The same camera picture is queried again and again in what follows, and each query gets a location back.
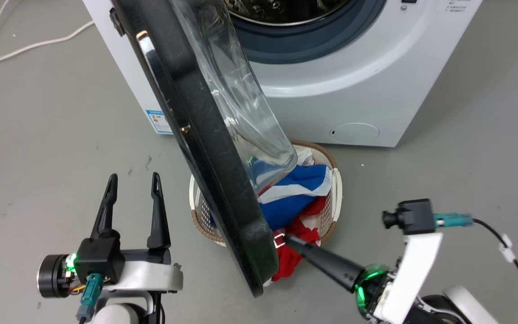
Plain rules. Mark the white front-load washing machine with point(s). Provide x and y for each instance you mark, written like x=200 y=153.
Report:
x=358 y=90

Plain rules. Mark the white camera bracket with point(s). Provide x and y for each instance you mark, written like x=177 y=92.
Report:
x=409 y=274
x=151 y=276

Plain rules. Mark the grey rubber door gasket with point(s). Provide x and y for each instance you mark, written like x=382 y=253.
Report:
x=313 y=42

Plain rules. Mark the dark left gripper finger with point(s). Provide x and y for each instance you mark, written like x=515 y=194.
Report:
x=106 y=207
x=158 y=216

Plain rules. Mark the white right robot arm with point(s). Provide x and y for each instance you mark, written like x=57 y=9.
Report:
x=461 y=306

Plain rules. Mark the white woven laundry basket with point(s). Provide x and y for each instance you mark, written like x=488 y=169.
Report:
x=332 y=211

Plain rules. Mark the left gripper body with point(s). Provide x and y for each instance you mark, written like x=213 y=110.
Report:
x=54 y=275

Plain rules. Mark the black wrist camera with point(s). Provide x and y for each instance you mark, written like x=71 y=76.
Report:
x=414 y=217
x=99 y=261

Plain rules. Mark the blue and white cloth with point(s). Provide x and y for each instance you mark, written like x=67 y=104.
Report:
x=295 y=193

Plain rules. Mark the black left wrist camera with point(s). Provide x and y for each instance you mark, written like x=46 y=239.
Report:
x=99 y=261

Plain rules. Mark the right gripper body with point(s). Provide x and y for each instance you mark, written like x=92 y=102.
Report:
x=372 y=290

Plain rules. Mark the black washing machine door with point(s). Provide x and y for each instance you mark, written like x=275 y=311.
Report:
x=200 y=135

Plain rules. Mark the red cloth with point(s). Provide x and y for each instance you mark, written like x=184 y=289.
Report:
x=301 y=227

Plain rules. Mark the round filter cover flap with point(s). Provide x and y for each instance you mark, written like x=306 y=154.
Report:
x=354 y=133

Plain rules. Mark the white left camera bracket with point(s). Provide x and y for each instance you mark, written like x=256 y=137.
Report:
x=151 y=276

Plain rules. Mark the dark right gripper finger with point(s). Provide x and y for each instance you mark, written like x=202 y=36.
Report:
x=326 y=265

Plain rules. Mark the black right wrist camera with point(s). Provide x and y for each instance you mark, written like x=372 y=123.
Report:
x=414 y=217

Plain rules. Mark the blue energy label sticker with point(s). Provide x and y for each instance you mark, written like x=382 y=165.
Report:
x=160 y=122

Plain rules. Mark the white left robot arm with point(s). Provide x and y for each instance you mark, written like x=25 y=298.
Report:
x=122 y=312

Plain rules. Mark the white right camera bracket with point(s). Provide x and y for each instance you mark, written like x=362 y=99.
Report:
x=409 y=274

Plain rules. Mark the steel washing machine drum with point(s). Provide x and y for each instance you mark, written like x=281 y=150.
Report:
x=281 y=9

